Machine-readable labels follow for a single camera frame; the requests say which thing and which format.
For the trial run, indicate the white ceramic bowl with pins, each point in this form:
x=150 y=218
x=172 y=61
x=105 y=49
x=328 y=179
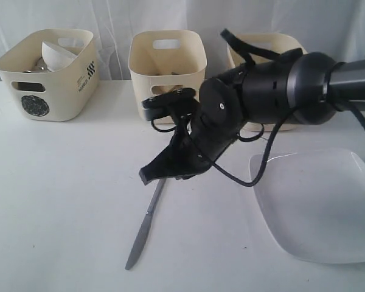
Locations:
x=55 y=56

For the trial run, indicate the cream bin with black triangle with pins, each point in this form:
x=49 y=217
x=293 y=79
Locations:
x=165 y=57

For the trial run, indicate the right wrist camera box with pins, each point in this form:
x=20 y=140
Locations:
x=180 y=102

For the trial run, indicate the stainless steel bowl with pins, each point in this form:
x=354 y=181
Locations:
x=40 y=66

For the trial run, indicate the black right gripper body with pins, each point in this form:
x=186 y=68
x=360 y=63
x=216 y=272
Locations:
x=197 y=144

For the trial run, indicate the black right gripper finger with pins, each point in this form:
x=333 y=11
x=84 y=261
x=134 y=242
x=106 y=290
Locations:
x=167 y=164

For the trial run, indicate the stainless steel knife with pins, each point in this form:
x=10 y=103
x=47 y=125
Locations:
x=144 y=230

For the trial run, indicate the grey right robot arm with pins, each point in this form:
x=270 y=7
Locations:
x=294 y=88

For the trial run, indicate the cream bin with black circle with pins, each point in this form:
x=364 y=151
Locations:
x=67 y=90

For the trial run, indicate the stainless steel mug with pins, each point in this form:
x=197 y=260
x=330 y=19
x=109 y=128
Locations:
x=28 y=86

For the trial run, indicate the white square plate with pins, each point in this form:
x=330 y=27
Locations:
x=313 y=204

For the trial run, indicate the stainless steel spoon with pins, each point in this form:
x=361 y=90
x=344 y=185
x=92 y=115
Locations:
x=162 y=89

